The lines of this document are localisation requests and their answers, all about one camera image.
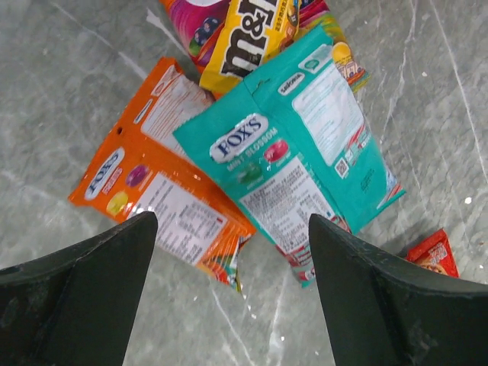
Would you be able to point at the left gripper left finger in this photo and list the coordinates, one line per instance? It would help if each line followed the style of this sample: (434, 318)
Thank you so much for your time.
(77, 306)

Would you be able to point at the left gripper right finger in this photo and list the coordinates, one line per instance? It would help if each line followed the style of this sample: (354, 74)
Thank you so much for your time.
(383, 310)

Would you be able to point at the orange snack packet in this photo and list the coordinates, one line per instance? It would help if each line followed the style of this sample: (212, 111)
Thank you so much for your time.
(141, 167)

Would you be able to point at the teal Fox's candy bag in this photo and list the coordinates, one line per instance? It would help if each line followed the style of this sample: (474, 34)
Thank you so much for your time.
(290, 141)

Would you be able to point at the yellow M&M's bag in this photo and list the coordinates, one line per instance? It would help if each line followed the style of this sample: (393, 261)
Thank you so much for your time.
(254, 32)

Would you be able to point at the orange Fox's candy bag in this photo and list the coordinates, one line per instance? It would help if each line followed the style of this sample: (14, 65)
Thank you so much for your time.
(199, 23)

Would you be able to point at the small red snack packet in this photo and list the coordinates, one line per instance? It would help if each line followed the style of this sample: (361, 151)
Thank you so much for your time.
(434, 253)

